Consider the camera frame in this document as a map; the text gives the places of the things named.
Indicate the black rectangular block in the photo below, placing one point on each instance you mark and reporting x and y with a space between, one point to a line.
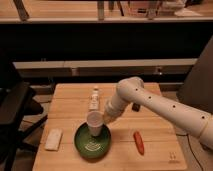
136 107

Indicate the white ceramic cup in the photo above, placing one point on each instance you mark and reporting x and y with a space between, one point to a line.
94 121

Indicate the black chair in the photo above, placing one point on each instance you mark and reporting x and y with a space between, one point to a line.
16 101

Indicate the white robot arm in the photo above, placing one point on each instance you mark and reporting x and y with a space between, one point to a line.
195 122

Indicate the green ceramic bowl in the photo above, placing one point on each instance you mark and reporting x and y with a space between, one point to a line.
90 147

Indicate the small white bottle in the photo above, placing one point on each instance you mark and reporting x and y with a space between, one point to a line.
94 100

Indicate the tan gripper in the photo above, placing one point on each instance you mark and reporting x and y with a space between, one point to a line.
107 118

